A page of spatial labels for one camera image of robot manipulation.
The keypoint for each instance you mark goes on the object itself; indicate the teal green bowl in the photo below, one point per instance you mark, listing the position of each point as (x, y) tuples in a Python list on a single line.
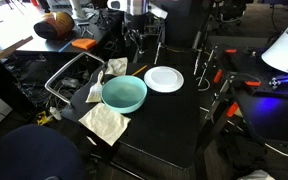
[(124, 95)]

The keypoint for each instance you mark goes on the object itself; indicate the yellow pencil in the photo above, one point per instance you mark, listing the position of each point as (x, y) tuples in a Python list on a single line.
[(139, 70)]

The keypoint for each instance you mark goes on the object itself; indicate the beige paper napkin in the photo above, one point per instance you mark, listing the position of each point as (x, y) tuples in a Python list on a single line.
[(117, 66), (105, 123)]

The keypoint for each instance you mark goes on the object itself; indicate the black orange bar clamp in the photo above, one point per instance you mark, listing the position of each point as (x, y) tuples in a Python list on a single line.
[(252, 83), (218, 76)]

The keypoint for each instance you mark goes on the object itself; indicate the yellow black tool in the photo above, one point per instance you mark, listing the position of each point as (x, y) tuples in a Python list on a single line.
[(42, 118)]

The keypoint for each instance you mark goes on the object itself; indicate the dark blue fabric chair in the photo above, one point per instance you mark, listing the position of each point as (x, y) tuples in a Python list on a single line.
[(30, 153)]

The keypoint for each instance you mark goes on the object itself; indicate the black cloth heap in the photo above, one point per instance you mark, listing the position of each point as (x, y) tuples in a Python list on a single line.
[(242, 150)]

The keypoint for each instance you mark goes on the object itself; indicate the white round plate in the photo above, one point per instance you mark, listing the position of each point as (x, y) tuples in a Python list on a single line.
[(164, 79)]

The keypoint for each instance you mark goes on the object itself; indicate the small paint brush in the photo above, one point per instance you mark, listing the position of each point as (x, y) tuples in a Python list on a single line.
[(94, 95)]

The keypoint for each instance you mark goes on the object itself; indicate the wooden plank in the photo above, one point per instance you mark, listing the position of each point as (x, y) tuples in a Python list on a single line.
[(4, 53)]

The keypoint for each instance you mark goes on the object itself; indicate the orange foam pad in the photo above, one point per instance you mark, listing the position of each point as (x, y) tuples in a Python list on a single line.
[(84, 44)]

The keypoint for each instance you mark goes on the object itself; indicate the white cloth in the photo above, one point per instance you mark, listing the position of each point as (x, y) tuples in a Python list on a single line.
[(257, 175)]

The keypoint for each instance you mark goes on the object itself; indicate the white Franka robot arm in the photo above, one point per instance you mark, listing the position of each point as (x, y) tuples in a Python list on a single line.
[(284, 56)]

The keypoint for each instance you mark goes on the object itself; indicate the silver metal pot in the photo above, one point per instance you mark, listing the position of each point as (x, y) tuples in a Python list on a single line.
[(136, 7)]

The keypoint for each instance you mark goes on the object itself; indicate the mesh chair with silver armrest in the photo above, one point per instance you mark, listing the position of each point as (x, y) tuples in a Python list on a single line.
[(59, 96)]

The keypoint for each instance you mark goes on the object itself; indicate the white power plug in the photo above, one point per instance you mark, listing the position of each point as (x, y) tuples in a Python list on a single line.
[(55, 114)]

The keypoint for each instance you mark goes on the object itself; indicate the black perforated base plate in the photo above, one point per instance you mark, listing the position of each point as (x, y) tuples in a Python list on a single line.
[(250, 66)]

